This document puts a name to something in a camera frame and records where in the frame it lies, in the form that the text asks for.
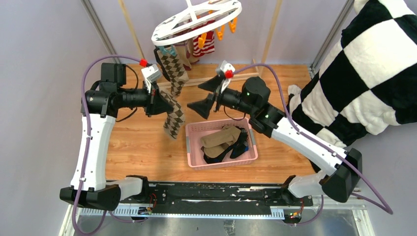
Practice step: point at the pink plastic basket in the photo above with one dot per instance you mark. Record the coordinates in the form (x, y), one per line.
(195, 131)

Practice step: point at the wooden clothes rack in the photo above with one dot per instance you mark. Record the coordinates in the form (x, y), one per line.
(232, 49)

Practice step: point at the black grey sock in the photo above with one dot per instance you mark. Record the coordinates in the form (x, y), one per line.
(241, 145)

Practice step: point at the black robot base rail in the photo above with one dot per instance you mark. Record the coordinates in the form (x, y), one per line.
(212, 200)

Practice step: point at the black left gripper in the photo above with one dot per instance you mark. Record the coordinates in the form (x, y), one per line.
(156, 103)

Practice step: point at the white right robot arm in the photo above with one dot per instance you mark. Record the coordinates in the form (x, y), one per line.
(339, 169)

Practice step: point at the red white striped sock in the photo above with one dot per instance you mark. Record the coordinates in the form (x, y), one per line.
(207, 47)

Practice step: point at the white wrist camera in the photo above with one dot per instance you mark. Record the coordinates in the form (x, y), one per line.
(226, 72)
(150, 74)

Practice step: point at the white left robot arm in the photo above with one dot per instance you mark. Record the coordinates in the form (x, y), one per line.
(100, 105)

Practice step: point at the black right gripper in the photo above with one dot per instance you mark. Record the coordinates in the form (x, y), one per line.
(203, 107)

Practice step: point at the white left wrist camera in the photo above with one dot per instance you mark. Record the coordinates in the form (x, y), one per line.
(150, 74)

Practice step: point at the argyle brown sock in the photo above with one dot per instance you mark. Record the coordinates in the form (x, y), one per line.
(173, 66)
(175, 119)

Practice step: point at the black white checkered blanket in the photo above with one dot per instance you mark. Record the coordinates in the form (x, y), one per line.
(368, 81)

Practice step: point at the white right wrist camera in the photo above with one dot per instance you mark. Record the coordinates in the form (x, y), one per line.
(226, 72)

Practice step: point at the black blue sock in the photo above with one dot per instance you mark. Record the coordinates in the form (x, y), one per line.
(212, 161)

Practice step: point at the white round sock hanger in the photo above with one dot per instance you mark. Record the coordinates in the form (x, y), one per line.
(195, 20)

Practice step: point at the cream purple striped sock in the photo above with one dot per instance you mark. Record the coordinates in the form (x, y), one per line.
(185, 51)

